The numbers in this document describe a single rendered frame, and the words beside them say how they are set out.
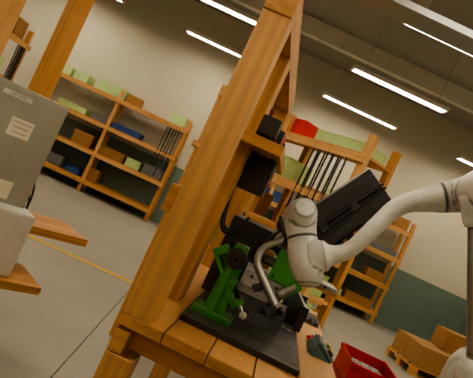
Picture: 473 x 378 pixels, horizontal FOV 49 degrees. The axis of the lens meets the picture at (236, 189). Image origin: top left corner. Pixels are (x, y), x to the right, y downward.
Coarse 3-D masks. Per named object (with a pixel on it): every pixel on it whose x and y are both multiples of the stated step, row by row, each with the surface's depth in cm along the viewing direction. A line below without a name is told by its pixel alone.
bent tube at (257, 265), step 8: (272, 240) 209; (280, 240) 208; (264, 248) 208; (256, 256) 207; (256, 264) 206; (256, 272) 206; (264, 272) 206; (264, 280) 204; (264, 288) 203; (272, 296) 202; (272, 304) 201
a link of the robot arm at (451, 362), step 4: (460, 348) 171; (464, 348) 169; (456, 352) 169; (460, 352) 168; (464, 352) 167; (452, 356) 169; (456, 356) 167; (460, 356) 166; (448, 360) 170; (452, 360) 168; (456, 360) 167; (444, 364) 172; (448, 364) 169; (452, 364) 166; (444, 368) 170; (448, 368) 167; (452, 368) 165; (444, 372) 169; (448, 372) 166; (452, 372) 164; (440, 376) 170; (444, 376) 167; (448, 376) 164; (452, 376) 162
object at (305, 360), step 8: (312, 312) 287; (304, 328) 233; (312, 328) 242; (320, 328) 250; (304, 336) 218; (304, 344) 203; (304, 352) 191; (304, 360) 180; (312, 360) 185; (320, 360) 190; (304, 368) 170; (312, 368) 175; (320, 368) 179; (328, 368) 184; (304, 376) 161; (312, 376) 165; (320, 376) 169; (328, 376) 174
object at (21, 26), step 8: (16, 24) 736; (24, 24) 753; (16, 32) 742; (24, 32) 763; (32, 32) 772; (16, 40) 727; (24, 40) 772; (24, 48) 763; (16, 56) 747; (0, 64) 727; (16, 64) 757; (8, 72) 746; (16, 72) 777
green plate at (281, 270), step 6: (282, 252) 211; (276, 258) 210; (282, 258) 210; (276, 264) 209; (282, 264) 209; (288, 264) 209; (276, 270) 209; (282, 270) 209; (288, 270) 209; (270, 276) 208; (276, 276) 208; (282, 276) 208; (288, 276) 208; (276, 282) 208; (282, 282) 207; (288, 282) 207
